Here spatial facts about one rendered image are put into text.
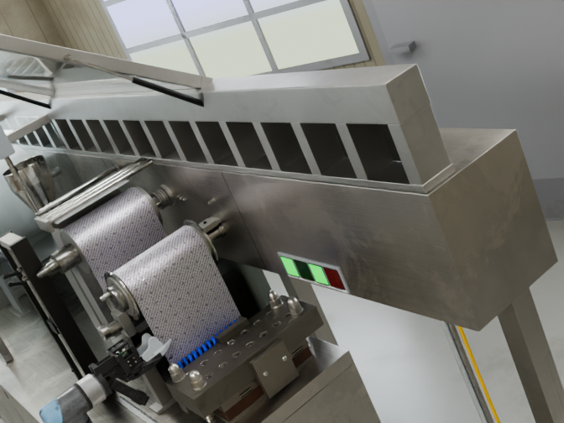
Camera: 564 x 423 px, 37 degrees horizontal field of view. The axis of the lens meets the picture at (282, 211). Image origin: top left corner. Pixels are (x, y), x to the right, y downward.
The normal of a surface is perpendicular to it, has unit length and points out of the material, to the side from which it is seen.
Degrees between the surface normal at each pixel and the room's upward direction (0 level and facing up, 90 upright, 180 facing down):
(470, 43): 90
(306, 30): 90
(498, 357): 0
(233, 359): 0
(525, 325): 90
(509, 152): 90
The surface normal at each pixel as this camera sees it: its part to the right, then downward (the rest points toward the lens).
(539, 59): -0.59, 0.52
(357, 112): -0.74, 0.51
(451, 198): 0.55, 0.10
